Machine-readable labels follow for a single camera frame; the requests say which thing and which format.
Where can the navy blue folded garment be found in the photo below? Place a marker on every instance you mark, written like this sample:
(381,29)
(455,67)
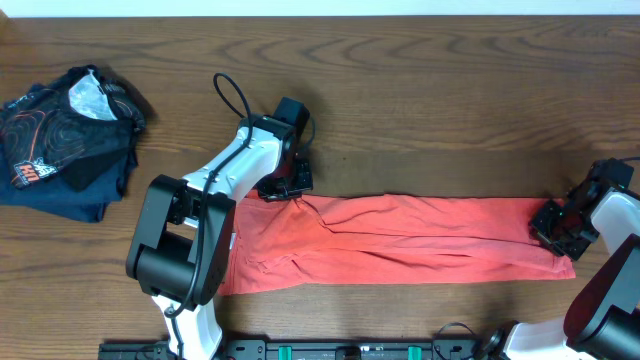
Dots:
(58,198)

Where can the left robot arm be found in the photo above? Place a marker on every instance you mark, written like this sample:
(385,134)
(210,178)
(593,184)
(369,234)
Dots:
(181,245)

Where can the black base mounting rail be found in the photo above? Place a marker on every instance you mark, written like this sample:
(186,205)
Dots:
(255,349)

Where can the red printed t-shirt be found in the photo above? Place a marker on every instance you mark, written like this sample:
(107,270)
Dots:
(386,239)

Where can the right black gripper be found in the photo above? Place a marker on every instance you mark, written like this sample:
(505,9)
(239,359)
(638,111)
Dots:
(558,232)

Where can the black patterned folded garment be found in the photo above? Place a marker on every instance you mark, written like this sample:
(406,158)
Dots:
(75,128)

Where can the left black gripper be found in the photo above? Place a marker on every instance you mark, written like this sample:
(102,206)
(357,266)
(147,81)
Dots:
(286,186)

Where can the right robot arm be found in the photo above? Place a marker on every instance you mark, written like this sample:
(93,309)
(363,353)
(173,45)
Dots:
(603,320)

